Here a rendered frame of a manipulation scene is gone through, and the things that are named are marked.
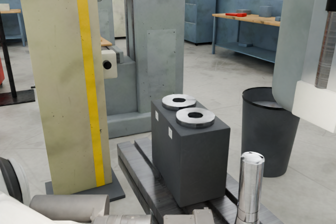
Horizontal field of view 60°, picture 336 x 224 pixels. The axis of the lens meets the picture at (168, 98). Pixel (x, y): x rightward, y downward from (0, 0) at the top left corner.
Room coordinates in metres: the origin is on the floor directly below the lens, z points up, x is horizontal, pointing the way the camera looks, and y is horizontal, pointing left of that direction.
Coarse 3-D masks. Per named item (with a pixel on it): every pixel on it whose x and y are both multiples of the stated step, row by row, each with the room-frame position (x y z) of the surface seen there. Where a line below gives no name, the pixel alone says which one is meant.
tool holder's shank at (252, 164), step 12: (240, 156) 0.26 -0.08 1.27; (252, 156) 0.26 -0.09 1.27; (240, 168) 0.26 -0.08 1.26; (252, 168) 0.25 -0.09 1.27; (240, 180) 0.26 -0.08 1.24; (252, 180) 0.25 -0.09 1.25; (240, 192) 0.26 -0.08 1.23; (252, 192) 0.25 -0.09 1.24; (240, 204) 0.26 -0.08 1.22; (252, 204) 0.25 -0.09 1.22; (240, 216) 0.25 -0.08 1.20; (252, 216) 0.25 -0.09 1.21
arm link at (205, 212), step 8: (120, 216) 0.28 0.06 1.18; (128, 216) 0.28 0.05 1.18; (136, 216) 0.28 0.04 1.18; (144, 216) 0.28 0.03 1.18; (168, 216) 0.29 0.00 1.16; (176, 216) 0.29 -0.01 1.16; (184, 216) 0.30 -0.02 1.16; (192, 216) 0.30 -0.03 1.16; (200, 216) 0.29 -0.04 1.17; (208, 216) 0.29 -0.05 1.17
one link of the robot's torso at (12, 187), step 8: (0, 160) 0.57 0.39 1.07; (0, 168) 0.55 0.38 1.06; (8, 168) 0.56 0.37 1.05; (0, 176) 0.54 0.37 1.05; (8, 176) 0.55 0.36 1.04; (0, 184) 0.53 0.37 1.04; (8, 184) 0.53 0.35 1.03; (16, 184) 0.55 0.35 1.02; (8, 192) 0.53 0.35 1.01; (16, 192) 0.54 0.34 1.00
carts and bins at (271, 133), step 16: (256, 96) 2.37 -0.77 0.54; (272, 96) 2.36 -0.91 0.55; (256, 112) 2.00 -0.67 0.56; (272, 112) 1.94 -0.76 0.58; (288, 112) 1.93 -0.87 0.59; (256, 128) 1.99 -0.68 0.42; (272, 128) 1.94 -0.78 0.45; (288, 128) 1.95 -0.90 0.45; (256, 144) 1.99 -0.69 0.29; (272, 144) 1.94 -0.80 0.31; (288, 144) 1.97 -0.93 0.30; (272, 160) 1.95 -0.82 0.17; (288, 160) 2.04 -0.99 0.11; (272, 176) 1.96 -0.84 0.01
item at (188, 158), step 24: (168, 96) 0.73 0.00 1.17; (168, 120) 0.61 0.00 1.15; (192, 120) 0.58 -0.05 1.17; (216, 120) 0.61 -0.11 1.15; (168, 144) 0.60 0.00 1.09; (192, 144) 0.54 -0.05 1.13; (216, 144) 0.56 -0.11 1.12; (168, 168) 0.60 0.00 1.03; (192, 168) 0.54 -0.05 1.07; (216, 168) 0.56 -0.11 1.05; (192, 192) 0.54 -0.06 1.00; (216, 192) 0.56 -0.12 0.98
